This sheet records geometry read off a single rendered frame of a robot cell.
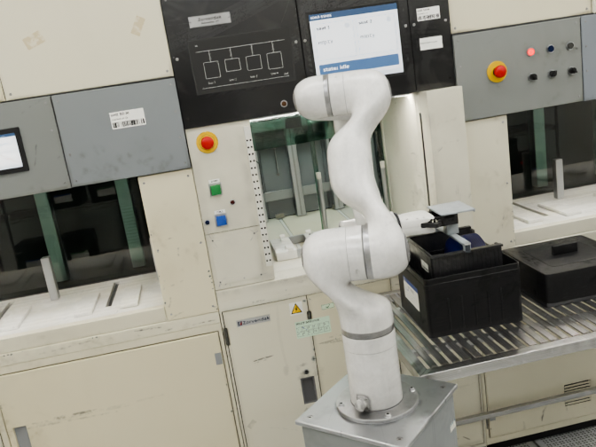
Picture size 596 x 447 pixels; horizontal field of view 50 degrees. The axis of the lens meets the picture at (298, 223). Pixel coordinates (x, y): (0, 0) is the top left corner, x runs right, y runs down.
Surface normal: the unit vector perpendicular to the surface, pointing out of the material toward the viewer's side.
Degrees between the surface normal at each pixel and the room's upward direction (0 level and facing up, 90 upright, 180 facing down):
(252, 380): 90
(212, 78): 90
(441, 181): 90
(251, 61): 90
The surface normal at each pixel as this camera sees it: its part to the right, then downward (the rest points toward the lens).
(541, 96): 0.17, 0.22
